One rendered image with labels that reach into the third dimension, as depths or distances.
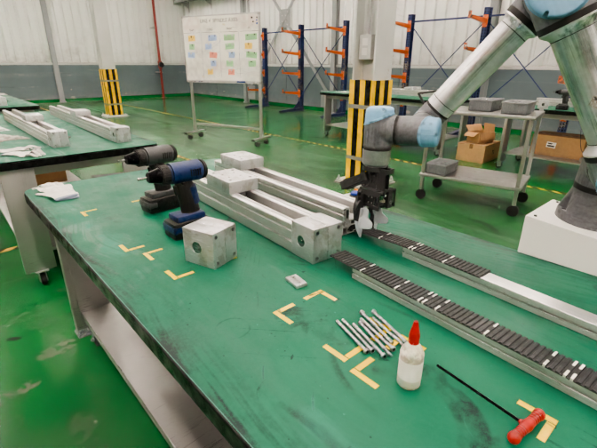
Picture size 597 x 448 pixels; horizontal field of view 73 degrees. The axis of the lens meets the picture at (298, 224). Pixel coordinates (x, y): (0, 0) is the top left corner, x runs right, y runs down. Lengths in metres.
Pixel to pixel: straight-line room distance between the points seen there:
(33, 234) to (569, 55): 2.59
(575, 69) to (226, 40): 6.24
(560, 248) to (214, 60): 6.42
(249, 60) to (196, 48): 1.04
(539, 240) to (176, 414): 1.19
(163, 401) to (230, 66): 5.96
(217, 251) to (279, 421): 0.50
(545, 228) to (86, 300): 1.79
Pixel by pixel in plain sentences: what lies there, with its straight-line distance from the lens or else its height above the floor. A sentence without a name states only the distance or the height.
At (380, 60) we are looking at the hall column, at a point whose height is 1.29.
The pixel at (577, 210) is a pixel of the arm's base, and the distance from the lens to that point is 1.24.
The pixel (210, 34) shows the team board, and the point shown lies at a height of 1.67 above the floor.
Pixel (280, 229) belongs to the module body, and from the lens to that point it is 1.12.
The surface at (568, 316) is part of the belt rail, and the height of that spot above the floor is 0.80.
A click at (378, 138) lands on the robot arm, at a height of 1.08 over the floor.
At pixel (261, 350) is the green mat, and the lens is 0.76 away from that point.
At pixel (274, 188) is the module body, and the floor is 0.84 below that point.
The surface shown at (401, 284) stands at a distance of 0.91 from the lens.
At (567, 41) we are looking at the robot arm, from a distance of 1.04.
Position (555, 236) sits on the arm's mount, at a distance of 1.22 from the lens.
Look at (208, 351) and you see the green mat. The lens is 0.78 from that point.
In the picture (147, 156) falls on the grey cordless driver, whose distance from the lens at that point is 1.42.
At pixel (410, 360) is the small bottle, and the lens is 0.67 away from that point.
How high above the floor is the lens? 1.26
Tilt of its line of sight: 22 degrees down
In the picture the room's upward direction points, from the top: straight up
